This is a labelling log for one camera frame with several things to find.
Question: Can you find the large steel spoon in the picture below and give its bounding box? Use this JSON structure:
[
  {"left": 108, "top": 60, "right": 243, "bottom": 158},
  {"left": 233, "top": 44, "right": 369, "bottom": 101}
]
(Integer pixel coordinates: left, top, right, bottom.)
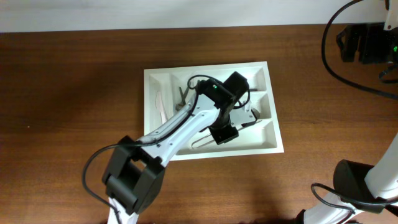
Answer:
[{"left": 251, "top": 108, "right": 261, "bottom": 119}]

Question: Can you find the small teaspoon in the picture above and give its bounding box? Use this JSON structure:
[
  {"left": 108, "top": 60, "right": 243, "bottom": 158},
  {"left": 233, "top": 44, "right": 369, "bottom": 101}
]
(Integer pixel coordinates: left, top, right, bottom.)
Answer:
[
  {"left": 178, "top": 87, "right": 189, "bottom": 106},
  {"left": 175, "top": 87, "right": 190, "bottom": 111}
]

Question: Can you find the pink plastic knife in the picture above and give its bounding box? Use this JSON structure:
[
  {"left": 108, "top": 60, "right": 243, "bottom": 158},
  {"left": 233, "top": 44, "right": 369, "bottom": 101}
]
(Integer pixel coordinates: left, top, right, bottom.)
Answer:
[{"left": 155, "top": 91, "right": 168, "bottom": 124}]

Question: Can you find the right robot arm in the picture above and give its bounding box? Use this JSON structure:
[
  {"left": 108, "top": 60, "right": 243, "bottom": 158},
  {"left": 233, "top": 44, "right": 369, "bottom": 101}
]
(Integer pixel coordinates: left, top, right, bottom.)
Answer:
[{"left": 294, "top": 0, "right": 397, "bottom": 224}]

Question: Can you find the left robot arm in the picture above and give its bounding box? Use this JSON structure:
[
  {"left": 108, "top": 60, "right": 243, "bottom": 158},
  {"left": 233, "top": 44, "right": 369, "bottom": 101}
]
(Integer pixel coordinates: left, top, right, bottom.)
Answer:
[{"left": 102, "top": 72, "right": 257, "bottom": 223}]

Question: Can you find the white plastic cutlery tray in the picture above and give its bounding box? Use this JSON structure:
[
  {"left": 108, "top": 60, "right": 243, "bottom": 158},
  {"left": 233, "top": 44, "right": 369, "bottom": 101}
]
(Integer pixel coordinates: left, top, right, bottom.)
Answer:
[{"left": 144, "top": 62, "right": 284, "bottom": 161}]

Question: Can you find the left black cable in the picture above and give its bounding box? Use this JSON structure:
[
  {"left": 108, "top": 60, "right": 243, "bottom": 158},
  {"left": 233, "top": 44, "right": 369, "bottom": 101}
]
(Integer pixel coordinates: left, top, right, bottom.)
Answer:
[{"left": 81, "top": 74, "right": 251, "bottom": 224}]

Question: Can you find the black cable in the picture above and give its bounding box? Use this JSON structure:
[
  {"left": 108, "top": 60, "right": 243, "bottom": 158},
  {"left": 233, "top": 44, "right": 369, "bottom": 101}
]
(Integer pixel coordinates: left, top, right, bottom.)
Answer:
[
  {"left": 310, "top": 0, "right": 398, "bottom": 215},
  {"left": 81, "top": 74, "right": 251, "bottom": 224}
]

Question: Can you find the right black cable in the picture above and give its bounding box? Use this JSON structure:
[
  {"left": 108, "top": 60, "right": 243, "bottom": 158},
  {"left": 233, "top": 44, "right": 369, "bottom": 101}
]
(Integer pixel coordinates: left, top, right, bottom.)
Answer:
[{"left": 310, "top": 0, "right": 398, "bottom": 215}]

